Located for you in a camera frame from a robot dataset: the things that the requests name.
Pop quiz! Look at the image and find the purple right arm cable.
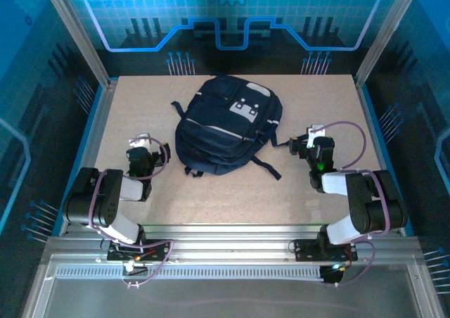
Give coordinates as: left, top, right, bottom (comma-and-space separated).
314, 120, 392, 288

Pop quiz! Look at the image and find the blue-edged table side rail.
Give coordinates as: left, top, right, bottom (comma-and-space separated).
52, 78, 119, 236

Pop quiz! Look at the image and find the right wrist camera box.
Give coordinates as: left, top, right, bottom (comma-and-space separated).
305, 123, 326, 140

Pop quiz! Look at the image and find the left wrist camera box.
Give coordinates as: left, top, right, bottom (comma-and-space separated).
127, 133, 153, 149

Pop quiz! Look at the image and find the slotted grey cable duct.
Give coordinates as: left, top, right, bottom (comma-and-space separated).
54, 267, 324, 281

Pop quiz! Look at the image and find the navy blue backpack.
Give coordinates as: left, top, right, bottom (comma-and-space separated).
171, 74, 293, 181

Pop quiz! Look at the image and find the small white connector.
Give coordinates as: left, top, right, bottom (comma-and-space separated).
122, 260, 149, 276

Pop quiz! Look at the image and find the aluminium frame rail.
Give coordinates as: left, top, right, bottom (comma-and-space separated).
41, 222, 425, 266

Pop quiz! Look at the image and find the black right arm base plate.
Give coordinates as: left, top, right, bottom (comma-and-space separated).
292, 238, 359, 262

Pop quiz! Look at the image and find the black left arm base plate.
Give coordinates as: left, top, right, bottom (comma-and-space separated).
106, 238, 172, 262

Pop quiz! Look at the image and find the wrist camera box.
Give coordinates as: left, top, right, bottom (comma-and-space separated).
127, 133, 153, 149
305, 123, 326, 140

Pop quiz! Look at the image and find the small black controller box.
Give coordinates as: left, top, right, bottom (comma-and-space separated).
319, 264, 345, 286

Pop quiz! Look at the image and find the aluminium frame post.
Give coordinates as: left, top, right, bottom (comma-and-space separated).
354, 0, 425, 89
39, 0, 114, 89

